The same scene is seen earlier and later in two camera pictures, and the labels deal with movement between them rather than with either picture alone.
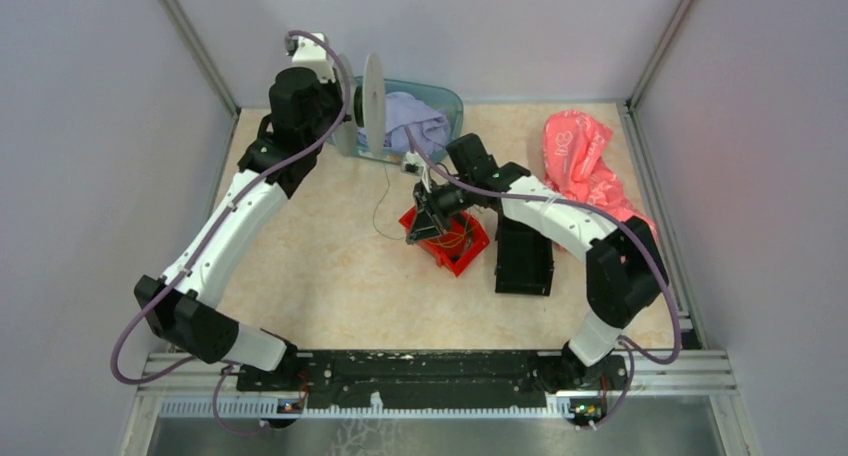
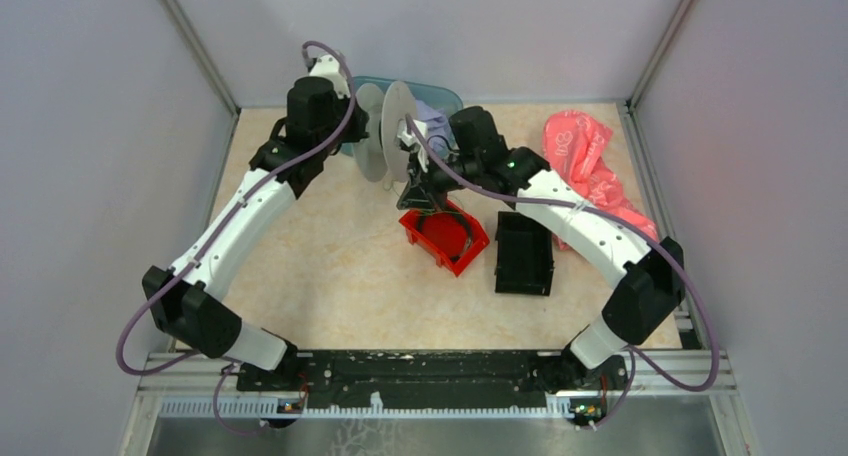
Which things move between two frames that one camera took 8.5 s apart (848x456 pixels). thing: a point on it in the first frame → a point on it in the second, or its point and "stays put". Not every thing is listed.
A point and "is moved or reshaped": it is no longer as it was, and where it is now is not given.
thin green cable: (375, 208) is moved or reshaped
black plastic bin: (524, 259) stays put
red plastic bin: (457, 247) stays put
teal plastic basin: (445, 99) stays put
